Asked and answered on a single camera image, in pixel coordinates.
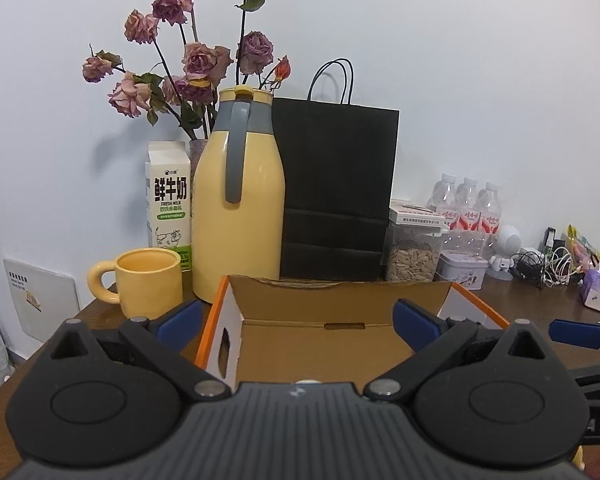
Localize white flat box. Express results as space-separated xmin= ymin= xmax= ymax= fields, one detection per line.
xmin=389 ymin=200 xmax=449 ymax=228

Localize black cable tangle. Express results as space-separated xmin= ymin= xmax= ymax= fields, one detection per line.
xmin=510 ymin=249 xmax=546 ymax=282

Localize dried rose bouquet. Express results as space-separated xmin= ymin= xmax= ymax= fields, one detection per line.
xmin=82 ymin=0 xmax=292 ymax=141

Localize white robot toy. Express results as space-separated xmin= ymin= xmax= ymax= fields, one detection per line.
xmin=487 ymin=224 xmax=523 ymax=280

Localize colourful packets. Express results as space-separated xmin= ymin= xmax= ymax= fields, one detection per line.
xmin=565 ymin=225 xmax=600 ymax=272

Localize yellow thermos jug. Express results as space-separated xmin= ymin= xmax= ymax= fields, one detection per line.
xmin=191 ymin=86 xmax=286 ymax=304

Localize clear jar of seeds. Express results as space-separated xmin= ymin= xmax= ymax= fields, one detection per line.
xmin=384 ymin=222 xmax=446 ymax=283

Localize black paper bag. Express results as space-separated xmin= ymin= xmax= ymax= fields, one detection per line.
xmin=271 ymin=58 xmax=400 ymax=281

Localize white cable tangle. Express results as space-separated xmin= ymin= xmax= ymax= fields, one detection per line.
xmin=542 ymin=246 xmax=586 ymax=288

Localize yellow mug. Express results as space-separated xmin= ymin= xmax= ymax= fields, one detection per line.
xmin=87 ymin=248 xmax=183 ymax=319

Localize white green milk carton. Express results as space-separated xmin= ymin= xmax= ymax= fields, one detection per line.
xmin=145 ymin=141 xmax=195 ymax=271

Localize white tin box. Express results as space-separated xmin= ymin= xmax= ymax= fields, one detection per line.
xmin=437 ymin=250 xmax=487 ymax=291

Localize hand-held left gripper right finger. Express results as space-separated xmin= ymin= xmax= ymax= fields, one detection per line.
xmin=362 ymin=298 xmax=556 ymax=403

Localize red printed cardboard box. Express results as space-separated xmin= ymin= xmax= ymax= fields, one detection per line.
xmin=195 ymin=274 xmax=511 ymax=396

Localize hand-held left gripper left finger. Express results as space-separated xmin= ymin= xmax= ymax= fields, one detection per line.
xmin=45 ymin=300 xmax=233 ymax=403

